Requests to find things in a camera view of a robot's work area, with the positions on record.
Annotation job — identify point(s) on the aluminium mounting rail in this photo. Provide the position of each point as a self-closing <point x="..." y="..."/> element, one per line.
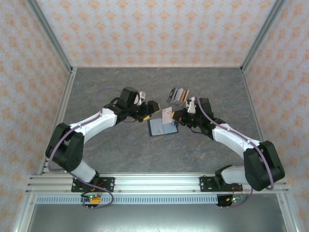
<point x="157" y="182"/>

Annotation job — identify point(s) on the grey metal panel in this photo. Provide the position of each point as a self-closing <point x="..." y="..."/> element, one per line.
<point x="157" y="218"/>

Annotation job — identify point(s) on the blue card holder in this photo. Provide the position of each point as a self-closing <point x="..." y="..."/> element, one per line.
<point x="157" y="129"/>

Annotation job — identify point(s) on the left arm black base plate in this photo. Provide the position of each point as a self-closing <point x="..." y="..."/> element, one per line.
<point x="108" y="183"/>

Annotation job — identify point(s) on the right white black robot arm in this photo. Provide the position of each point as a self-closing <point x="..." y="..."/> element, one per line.
<point x="229" y="140"/>

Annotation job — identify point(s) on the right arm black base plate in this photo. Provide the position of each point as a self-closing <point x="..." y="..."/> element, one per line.
<point x="206" y="183"/>

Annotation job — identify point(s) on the aluminium side rail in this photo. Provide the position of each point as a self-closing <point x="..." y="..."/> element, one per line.
<point x="256" y="108"/>
<point x="64" y="104"/>

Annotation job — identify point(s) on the pale pink credit card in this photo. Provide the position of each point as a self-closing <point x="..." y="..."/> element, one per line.
<point x="167" y="116"/>

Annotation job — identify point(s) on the aluminium corner post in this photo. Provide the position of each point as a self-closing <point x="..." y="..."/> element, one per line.
<point x="262" y="36"/>
<point x="51" y="38"/>

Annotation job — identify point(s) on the white card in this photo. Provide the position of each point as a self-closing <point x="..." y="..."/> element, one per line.
<point x="178" y="93"/>

